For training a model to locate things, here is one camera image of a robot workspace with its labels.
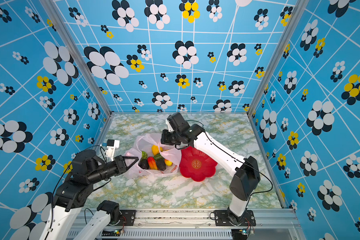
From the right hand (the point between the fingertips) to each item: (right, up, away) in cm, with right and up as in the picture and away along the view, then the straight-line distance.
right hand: (162, 138), depth 76 cm
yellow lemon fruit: (-7, -9, +18) cm, 21 cm away
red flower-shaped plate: (+19, -18, +16) cm, 30 cm away
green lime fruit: (-5, -13, +16) cm, 21 cm away
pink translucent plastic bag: (-9, -2, +1) cm, 10 cm away
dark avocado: (-2, -16, +11) cm, 20 cm away
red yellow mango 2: (+2, -15, +11) cm, 19 cm away
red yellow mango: (-8, -16, +13) cm, 22 cm away
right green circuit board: (+38, -44, -5) cm, 59 cm away
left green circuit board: (-24, -46, -4) cm, 52 cm away
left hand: (-7, -7, -14) cm, 17 cm away
